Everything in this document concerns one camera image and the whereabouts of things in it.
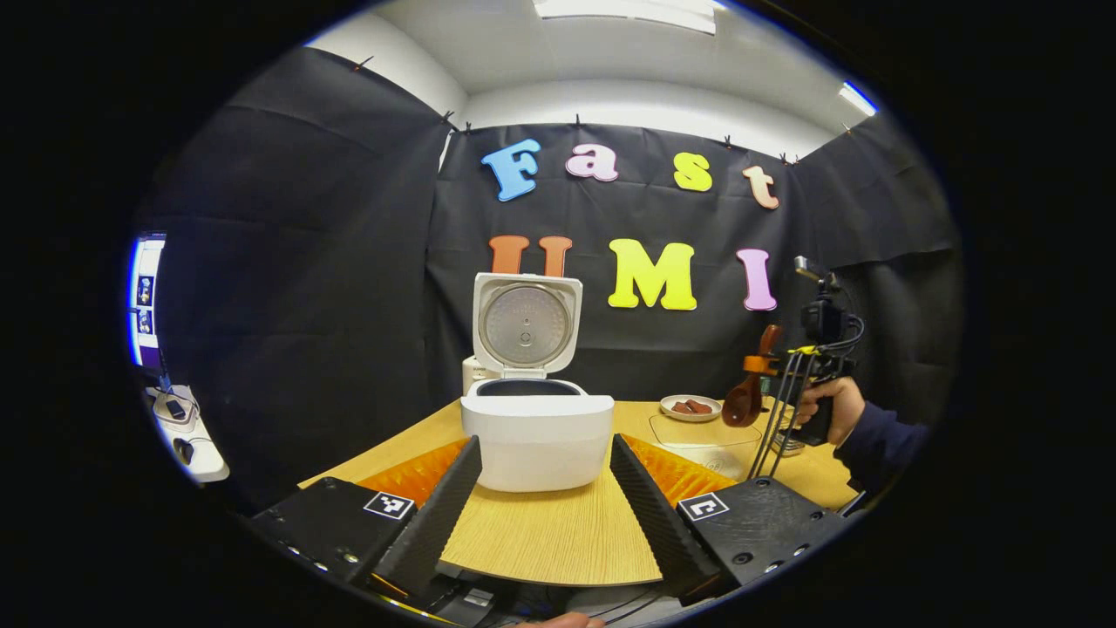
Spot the black backdrop cloth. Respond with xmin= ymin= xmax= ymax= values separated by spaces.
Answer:
xmin=131 ymin=48 xmax=964 ymax=515

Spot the small white appliance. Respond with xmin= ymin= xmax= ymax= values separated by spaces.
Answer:
xmin=462 ymin=356 xmax=503 ymax=399

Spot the brown wooden spoon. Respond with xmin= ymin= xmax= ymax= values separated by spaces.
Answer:
xmin=722 ymin=324 xmax=784 ymax=428

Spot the small ceiling light panel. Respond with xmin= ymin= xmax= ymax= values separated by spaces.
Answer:
xmin=839 ymin=80 xmax=880 ymax=119

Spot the clear rice container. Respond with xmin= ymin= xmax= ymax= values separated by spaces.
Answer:
xmin=650 ymin=410 xmax=765 ymax=482

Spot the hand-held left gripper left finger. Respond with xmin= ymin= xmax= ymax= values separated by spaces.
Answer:
xmin=251 ymin=434 xmax=483 ymax=603

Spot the computer monitor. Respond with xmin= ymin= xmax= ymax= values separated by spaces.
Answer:
xmin=127 ymin=231 xmax=168 ymax=374

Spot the white side desk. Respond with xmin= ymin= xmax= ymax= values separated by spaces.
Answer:
xmin=144 ymin=384 xmax=230 ymax=485

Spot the white rice cooker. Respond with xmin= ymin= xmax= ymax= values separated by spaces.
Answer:
xmin=460 ymin=272 xmax=616 ymax=494

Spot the large ceiling light panel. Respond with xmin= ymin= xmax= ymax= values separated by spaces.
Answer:
xmin=532 ymin=0 xmax=718 ymax=36

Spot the white round plate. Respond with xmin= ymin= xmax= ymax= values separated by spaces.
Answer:
xmin=660 ymin=394 xmax=723 ymax=423

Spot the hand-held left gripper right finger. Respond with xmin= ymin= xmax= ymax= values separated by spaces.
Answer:
xmin=609 ymin=433 xmax=853 ymax=608

